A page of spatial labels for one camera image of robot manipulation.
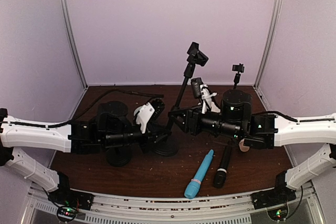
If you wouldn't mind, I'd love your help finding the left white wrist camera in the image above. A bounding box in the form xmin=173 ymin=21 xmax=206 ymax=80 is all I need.
xmin=134 ymin=102 xmax=154 ymax=134

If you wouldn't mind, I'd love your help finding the thin black stand with clip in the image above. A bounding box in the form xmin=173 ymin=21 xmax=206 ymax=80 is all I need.
xmin=232 ymin=63 xmax=245 ymax=89

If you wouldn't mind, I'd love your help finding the light teal bowl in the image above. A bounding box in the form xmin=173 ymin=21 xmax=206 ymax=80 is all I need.
xmin=133 ymin=106 xmax=143 ymax=117

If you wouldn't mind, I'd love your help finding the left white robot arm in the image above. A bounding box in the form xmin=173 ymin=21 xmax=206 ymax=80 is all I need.
xmin=1 ymin=99 xmax=171 ymax=193

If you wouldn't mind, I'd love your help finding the front aluminium rail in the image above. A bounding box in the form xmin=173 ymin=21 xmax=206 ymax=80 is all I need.
xmin=26 ymin=182 xmax=323 ymax=224

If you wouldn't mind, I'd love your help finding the short black microphone stand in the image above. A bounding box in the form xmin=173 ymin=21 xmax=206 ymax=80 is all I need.
xmin=106 ymin=146 xmax=132 ymax=167

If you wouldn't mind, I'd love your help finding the black handheld microphone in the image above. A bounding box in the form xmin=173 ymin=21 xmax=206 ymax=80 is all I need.
xmin=213 ymin=146 xmax=232 ymax=188

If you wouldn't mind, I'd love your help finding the blue toy microphone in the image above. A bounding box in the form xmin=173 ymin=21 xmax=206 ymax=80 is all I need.
xmin=184 ymin=150 xmax=214 ymax=199

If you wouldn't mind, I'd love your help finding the left aluminium frame post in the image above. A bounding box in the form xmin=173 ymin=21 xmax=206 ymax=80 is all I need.
xmin=60 ymin=0 xmax=88 ymax=89

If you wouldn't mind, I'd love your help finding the aluminium frame post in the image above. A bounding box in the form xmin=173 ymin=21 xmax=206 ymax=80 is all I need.
xmin=60 ymin=0 xmax=88 ymax=89
xmin=254 ymin=0 xmax=283 ymax=89

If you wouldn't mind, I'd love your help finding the right aluminium frame post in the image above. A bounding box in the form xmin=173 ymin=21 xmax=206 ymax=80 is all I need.
xmin=254 ymin=0 xmax=283 ymax=89

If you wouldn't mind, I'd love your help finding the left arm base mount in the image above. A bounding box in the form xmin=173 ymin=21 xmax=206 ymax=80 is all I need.
xmin=45 ymin=172 xmax=94 ymax=223

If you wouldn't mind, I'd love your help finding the tall black microphone stand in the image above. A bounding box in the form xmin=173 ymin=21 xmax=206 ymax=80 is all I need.
xmin=153 ymin=41 xmax=208 ymax=157

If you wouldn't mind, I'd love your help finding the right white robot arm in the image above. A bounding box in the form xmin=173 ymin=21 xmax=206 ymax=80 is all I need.
xmin=169 ymin=89 xmax=335 ymax=190

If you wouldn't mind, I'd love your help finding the white bowl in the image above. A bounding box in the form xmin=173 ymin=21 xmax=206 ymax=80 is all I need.
xmin=211 ymin=102 xmax=220 ymax=113

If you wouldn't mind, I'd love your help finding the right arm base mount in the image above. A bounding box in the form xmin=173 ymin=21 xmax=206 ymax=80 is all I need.
xmin=251 ymin=171 xmax=296 ymax=222

